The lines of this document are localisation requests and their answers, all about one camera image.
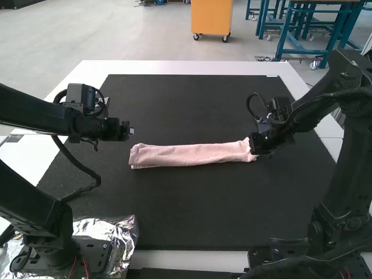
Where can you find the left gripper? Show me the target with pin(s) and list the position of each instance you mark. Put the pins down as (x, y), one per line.
(112, 130)

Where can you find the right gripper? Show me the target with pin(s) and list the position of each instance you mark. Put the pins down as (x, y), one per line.
(267, 139)

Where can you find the pale towel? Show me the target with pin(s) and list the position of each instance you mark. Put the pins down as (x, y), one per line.
(189, 155)

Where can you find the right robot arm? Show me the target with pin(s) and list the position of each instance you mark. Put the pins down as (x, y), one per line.
(348, 174)

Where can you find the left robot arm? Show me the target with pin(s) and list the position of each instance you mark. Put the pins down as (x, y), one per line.
(29, 113)

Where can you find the black mat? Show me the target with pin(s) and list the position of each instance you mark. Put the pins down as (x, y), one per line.
(189, 203)

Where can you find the silver foil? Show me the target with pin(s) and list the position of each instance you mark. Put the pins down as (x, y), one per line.
(122, 232)

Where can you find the blue metal cart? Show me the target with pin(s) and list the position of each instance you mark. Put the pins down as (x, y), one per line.
(266, 20)
(308, 35)

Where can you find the orange wheeled cabinet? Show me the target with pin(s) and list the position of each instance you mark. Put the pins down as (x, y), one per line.
(210, 17)

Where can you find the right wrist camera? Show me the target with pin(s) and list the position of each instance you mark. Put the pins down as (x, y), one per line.
(280, 107)

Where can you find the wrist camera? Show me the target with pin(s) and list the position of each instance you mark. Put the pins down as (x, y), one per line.
(80, 97)
(280, 107)

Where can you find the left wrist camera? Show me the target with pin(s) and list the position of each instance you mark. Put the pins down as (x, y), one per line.
(80, 97)

